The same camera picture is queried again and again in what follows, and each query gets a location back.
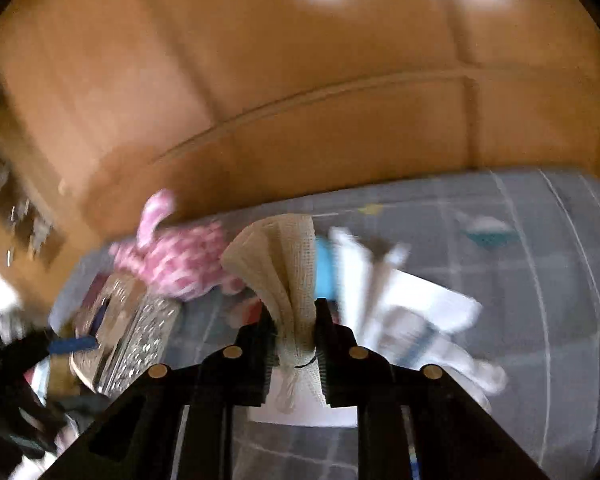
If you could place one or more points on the wooden door with shelf niche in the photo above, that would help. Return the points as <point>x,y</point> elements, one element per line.
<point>25,200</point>

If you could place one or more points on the bed with grey checked sheet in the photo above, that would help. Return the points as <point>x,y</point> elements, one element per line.
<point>530,260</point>

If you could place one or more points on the silver embossed tissue box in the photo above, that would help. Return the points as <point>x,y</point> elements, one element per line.
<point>150,340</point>

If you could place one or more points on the pink spotted plush toy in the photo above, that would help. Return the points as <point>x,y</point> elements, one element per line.
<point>180,260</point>

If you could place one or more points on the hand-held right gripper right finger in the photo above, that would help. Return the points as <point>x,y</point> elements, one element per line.
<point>325,340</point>

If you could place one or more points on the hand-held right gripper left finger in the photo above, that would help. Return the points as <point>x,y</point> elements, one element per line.
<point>260,340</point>

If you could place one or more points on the white cloth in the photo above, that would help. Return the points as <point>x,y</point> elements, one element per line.
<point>485,372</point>

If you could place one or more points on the wooden wardrobe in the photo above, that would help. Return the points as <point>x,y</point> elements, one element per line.
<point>330,110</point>

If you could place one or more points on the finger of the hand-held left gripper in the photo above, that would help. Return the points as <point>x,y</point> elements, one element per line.
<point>72,345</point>

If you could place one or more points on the beige gauze cloth bundle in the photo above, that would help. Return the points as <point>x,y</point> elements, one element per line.
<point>285,270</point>

